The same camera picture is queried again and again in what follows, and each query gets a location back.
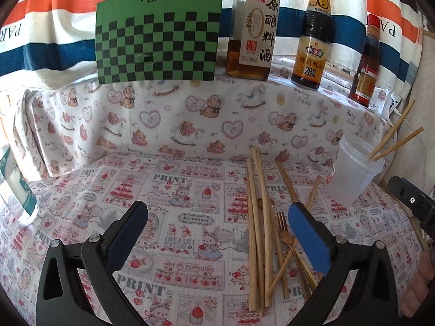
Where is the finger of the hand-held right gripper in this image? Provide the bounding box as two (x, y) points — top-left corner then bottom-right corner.
(387, 176), (435, 240)

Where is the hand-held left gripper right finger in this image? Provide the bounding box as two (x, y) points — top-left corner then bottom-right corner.
(288, 202), (399, 326)

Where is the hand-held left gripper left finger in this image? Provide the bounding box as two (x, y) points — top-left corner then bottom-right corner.
(36, 200), (149, 326)

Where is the golden spoon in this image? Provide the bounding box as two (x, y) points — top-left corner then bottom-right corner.
(256, 197), (312, 301)

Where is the clear plastic cup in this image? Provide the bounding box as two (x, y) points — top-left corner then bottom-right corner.
(324, 135), (384, 202)

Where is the person's right hand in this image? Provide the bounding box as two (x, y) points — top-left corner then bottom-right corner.
(401, 248), (435, 317)

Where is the wood-look board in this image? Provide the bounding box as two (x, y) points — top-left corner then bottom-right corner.
(391, 29), (435, 198)

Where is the clear spray bottle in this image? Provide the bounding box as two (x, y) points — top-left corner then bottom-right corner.
(0, 143), (39, 226)

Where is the small red-capped sauce bottle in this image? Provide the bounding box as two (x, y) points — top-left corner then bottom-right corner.
(348, 14), (381, 107)

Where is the dark oyster sauce bottle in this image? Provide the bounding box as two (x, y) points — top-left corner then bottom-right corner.
(291, 0), (334, 91)

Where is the green checkered box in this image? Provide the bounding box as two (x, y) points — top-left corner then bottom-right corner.
(95, 0), (224, 85)

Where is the striped cloth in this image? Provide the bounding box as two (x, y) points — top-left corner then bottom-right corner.
(0, 0), (435, 89)

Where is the clear cooking wine bottle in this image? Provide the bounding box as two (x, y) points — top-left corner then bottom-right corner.
(225, 0), (282, 81)

